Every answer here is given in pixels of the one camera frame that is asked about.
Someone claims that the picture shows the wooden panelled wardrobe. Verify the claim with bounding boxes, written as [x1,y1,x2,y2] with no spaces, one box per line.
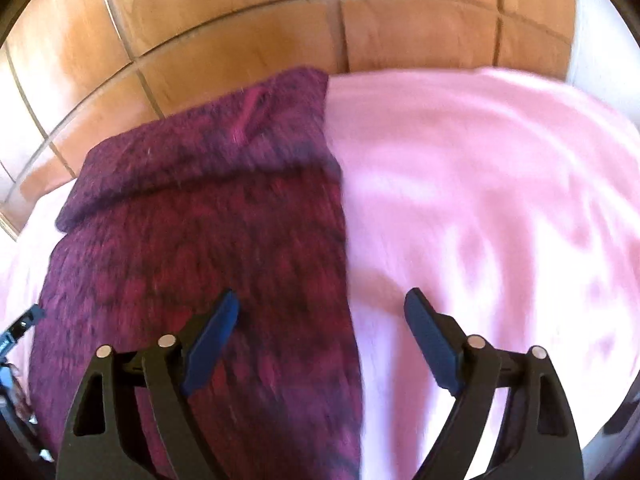
[0,0,576,238]

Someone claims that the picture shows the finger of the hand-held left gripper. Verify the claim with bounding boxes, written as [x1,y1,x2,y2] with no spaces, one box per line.
[0,304,47,356]

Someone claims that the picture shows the pink bed sheet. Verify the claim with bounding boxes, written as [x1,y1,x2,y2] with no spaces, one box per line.
[0,66,640,480]

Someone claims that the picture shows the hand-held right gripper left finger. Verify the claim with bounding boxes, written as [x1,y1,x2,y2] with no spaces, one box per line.
[56,290,239,480]

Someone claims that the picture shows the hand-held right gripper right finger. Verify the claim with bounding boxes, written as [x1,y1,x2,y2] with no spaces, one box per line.
[404,288,585,480]

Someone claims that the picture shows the red black knit sweater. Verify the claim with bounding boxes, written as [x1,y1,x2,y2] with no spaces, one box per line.
[27,66,363,480]

